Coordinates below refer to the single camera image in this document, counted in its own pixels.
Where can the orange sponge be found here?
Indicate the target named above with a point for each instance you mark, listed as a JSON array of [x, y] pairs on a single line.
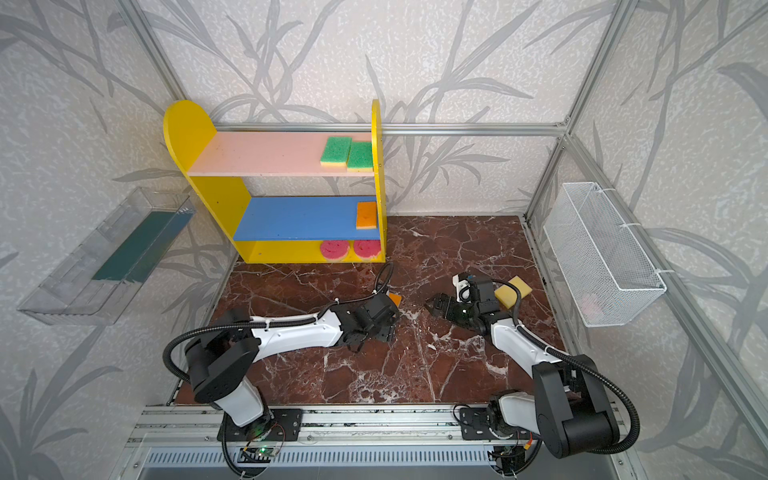
[[366, 216]]

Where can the yellow sponge green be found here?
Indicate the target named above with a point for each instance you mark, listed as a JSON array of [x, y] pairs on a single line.
[[360, 158]]

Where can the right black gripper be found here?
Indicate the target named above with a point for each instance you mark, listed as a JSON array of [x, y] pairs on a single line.
[[452, 308]]

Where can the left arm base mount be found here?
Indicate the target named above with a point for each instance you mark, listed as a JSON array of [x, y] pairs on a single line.
[[264, 425]]

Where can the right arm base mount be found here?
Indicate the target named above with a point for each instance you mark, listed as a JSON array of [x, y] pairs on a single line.
[[486, 424]]

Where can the green top sponge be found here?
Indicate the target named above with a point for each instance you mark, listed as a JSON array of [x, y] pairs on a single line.
[[336, 152]]

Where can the clear plastic wall bin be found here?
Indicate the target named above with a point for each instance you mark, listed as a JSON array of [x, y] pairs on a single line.
[[94, 284]]

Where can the yellow shelf pink blue boards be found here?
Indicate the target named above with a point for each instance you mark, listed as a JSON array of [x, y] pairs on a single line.
[[273, 229]]

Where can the pink round sponge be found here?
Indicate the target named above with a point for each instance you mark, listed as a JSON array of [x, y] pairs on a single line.
[[334, 250], [367, 249]]

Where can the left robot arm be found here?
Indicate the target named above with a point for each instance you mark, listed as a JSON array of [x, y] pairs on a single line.
[[215, 360]]

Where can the white wire mesh basket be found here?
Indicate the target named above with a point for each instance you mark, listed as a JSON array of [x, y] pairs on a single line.
[[609, 275]]

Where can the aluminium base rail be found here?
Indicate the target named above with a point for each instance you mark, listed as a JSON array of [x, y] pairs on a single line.
[[327, 436]]

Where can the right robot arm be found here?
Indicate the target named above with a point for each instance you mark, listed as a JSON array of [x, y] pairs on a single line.
[[573, 408]]

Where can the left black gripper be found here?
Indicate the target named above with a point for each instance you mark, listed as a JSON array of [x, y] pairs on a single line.
[[385, 311]]

